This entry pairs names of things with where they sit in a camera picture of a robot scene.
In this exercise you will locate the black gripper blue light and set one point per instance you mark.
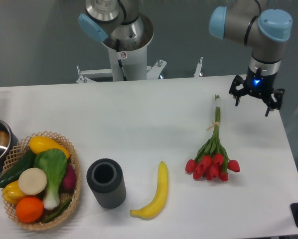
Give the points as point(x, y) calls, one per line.
point(258, 86)

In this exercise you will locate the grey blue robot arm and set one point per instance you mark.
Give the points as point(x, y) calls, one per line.
point(126, 33)

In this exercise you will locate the red tulip bouquet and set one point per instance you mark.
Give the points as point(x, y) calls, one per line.
point(212, 160)

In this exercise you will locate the yellow banana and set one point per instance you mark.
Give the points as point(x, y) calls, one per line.
point(159, 200)

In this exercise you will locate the dark grey ribbed vase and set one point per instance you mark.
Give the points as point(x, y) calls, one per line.
point(106, 180)

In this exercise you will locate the purple red onion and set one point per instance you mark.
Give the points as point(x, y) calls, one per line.
point(69, 180)

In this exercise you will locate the green bok choy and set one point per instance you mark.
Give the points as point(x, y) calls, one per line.
point(53, 163)

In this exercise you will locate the green bean pod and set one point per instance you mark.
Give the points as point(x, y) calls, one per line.
point(58, 212)

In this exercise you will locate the yellow squash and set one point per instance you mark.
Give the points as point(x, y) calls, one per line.
point(39, 144)

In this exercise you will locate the woven wicker basket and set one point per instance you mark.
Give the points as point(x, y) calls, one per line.
point(71, 197)

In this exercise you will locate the beige round disc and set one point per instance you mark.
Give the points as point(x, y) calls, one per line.
point(32, 181)

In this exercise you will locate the orange fruit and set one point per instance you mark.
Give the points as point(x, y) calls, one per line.
point(29, 209)

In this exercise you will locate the dark green cucumber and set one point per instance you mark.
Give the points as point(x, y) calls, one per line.
point(13, 174)

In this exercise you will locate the yellow bell pepper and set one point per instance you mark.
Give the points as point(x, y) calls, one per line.
point(12, 193)

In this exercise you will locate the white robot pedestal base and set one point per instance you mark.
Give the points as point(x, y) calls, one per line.
point(125, 66)

